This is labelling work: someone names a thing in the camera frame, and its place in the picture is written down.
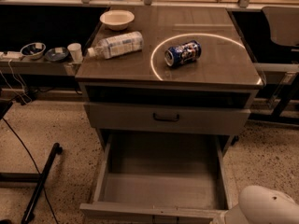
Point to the white paper cup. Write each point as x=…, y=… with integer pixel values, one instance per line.
x=75, y=51

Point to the white paper bowl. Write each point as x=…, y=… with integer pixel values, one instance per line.
x=117, y=20

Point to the grey drawer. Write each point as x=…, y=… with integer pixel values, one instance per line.
x=166, y=118
x=160, y=178

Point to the blue soda can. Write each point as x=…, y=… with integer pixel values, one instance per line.
x=183, y=53

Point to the black metal stand leg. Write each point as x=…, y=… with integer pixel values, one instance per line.
x=38, y=179

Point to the grey top drawer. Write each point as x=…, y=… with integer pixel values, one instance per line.
x=166, y=118

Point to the clear plastic water bottle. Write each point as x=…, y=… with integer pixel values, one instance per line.
x=117, y=45

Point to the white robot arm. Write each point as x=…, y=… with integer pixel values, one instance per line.
x=260, y=205

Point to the grey drawer cabinet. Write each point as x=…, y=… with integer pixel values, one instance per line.
x=222, y=77

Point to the white power strip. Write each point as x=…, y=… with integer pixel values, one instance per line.
x=14, y=55

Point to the blue ceramic bowl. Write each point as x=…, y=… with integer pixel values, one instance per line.
x=56, y=54

